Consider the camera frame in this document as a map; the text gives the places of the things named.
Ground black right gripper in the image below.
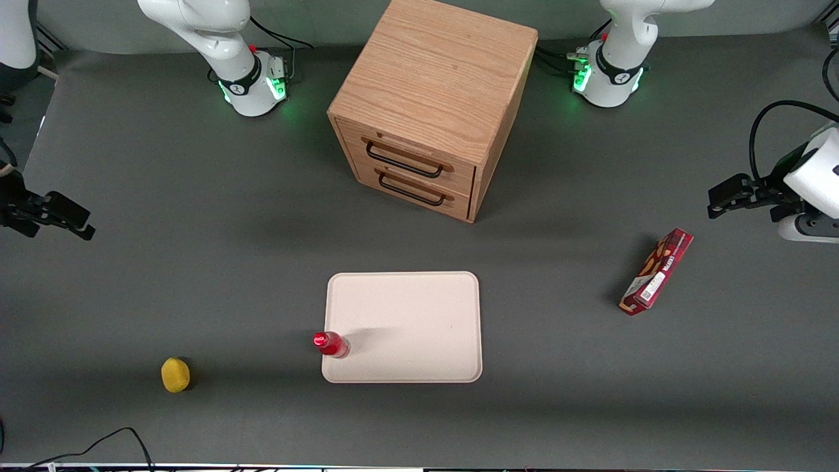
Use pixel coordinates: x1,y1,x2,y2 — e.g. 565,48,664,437
0,168,96,241

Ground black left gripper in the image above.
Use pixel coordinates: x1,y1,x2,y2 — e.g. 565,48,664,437
707,146,813,224

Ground red coke bottle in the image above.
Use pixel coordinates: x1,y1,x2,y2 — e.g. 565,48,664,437
312,332,351,360

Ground beige rectangular tray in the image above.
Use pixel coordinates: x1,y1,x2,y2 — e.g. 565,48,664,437
321,271,484,384

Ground red snack box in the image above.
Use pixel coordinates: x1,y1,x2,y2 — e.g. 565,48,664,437
618,227,695,317

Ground yellow lemon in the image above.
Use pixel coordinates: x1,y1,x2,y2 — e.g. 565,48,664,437
161,357,192,394

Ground wooden drawer cabinet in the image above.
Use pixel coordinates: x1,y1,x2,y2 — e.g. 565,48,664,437
327,0,539,225

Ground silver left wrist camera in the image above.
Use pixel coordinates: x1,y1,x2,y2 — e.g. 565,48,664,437
777,212,839,245

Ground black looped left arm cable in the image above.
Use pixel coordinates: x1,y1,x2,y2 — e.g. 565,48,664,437
749,100,839,184

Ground thin black hanging cable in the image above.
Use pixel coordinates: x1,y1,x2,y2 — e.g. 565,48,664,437
822,46,839,103

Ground aluminium frame rail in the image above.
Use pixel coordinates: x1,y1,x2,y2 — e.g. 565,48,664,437
36,23,68,81

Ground black cable at table edge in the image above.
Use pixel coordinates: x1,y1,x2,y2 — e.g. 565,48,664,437
0,427,155,472

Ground black left arm base cables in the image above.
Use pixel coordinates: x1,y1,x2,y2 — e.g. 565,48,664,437
534,18,595,77

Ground black right arm base cable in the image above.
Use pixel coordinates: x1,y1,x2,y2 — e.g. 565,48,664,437
249,14,315,83

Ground wide black drawer handle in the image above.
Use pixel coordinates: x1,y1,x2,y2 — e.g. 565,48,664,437
365,140,446,179

